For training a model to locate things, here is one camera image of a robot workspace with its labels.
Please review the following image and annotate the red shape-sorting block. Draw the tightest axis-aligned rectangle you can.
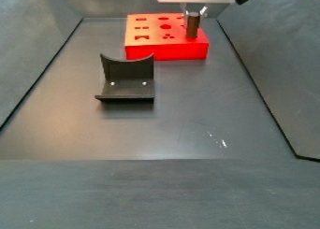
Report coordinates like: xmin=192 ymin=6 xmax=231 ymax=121
xmin=123 ymin=13 xmax=208 ymax=61

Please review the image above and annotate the dark brown hexagonal peg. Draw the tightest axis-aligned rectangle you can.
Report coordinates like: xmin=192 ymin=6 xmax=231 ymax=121
xmin=186 ymin=12 xmax=199 ymax=39

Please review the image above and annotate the black curved holder bracket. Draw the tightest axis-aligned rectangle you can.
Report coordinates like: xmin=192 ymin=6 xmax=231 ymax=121
xmin=95 ymin=54 xmax=155 ymax=102

